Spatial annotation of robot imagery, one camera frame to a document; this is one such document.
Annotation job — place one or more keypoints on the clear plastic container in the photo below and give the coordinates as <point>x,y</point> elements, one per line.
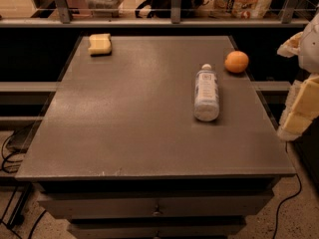
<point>104,8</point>

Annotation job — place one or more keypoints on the grey metal shelf rail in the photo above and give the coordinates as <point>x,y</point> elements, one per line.
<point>75,13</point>

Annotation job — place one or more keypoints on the grey drawer cabinet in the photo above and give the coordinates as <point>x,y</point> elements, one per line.
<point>124,125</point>

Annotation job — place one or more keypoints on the black bag on shelf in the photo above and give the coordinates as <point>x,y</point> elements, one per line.
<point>162,8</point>

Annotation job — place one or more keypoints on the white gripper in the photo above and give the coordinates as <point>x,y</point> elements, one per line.
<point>310,49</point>

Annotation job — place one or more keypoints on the orange fruit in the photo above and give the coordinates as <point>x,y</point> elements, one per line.
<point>236,62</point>

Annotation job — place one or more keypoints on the lower drawer with knob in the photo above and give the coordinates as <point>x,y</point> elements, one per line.
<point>150,231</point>

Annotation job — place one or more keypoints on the blue plastic bottle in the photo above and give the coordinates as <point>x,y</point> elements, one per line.
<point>206,96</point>

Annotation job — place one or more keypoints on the yellow sponge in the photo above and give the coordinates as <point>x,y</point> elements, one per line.
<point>100,44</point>

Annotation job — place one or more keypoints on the drawer with knob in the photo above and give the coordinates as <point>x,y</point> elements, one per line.
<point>103,206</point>
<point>150,231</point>

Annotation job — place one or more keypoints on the printed snack bag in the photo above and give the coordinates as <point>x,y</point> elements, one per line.
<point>241,9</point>

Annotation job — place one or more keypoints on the upper drawer with knob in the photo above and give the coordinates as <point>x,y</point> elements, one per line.
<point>103,206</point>

